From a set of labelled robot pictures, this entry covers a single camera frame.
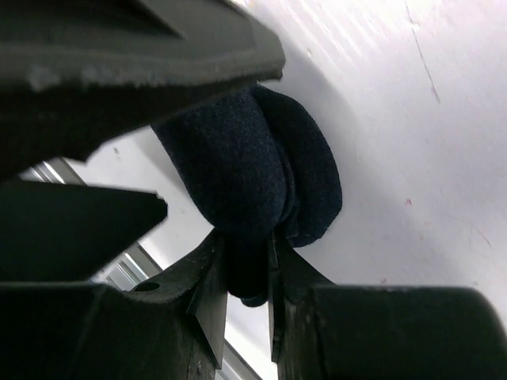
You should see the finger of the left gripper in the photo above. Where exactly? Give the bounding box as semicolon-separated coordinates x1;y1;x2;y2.
1;180;168;282
1;1;285;179

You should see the navy patterned sock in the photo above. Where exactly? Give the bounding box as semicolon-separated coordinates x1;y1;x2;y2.
152;85;342;308

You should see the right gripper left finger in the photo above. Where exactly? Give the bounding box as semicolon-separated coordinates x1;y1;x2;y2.
128;231;227;371

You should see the aluminium frame rail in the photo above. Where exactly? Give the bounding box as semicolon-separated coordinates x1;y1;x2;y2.
27;156;262;380

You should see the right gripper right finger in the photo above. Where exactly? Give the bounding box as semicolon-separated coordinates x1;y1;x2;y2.
268;232;332;379

